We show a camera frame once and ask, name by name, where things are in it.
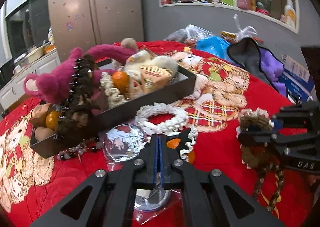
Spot brown crochet scrunchie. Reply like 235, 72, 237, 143
236, 108, 274, 171

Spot orange tangerine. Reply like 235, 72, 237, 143
112, 71, 129, 95
46, 110, 61, 131

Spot black white crochet scrunchie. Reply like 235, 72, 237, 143
167, 126, 199, 164

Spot person's right hand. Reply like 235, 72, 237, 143
307, 174, 320, 186

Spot round badge in sleeve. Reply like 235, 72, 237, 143
133, 186, 181, 225

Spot anime round badge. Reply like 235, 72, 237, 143
102, 124, 148, 163

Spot red teddy bear blanket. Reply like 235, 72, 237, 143
1, 41, 313, 226

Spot small black side box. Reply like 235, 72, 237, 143
29, 102, 66, 159

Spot black spiked hair comb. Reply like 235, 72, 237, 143
56, 55, 97, 139

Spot brown egg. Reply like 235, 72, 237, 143
34, 127, 55, 142

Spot yellow lid jar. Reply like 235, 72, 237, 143
220, 31, 237, 44

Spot black tray box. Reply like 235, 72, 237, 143
88, 66, 196, 133

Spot blue plastic bag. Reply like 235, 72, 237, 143
196, 36, 232, 62

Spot pink bunny plush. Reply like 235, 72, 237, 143
23, 38, 138, 104

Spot tan cardboard carton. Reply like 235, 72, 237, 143
139, 65, 172, 94

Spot cream white plush toy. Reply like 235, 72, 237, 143
120, 38, 178, 83

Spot white kitchen cabinet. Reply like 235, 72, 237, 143
0, 50, 61, 110

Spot clear plastic bag of food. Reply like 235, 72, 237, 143
163, 24, 214, 48

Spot silver double door refrigerator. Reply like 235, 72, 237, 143
48, 0, 144, 62

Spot brown bead string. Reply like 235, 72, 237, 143
252, 161, 286, 218

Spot bead bracelet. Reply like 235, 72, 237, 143
56, 138, 104, 162

